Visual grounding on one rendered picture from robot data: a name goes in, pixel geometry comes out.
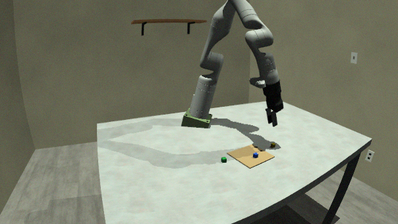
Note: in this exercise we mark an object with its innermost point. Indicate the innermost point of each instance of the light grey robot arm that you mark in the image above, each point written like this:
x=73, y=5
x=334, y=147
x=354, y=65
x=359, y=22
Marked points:
x=220, y=27

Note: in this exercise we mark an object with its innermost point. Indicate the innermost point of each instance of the tan square mat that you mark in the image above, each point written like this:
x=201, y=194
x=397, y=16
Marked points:
x=245, y=155

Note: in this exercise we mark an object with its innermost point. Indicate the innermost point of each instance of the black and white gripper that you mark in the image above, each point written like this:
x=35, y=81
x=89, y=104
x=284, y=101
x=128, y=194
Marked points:
x=272, y=91

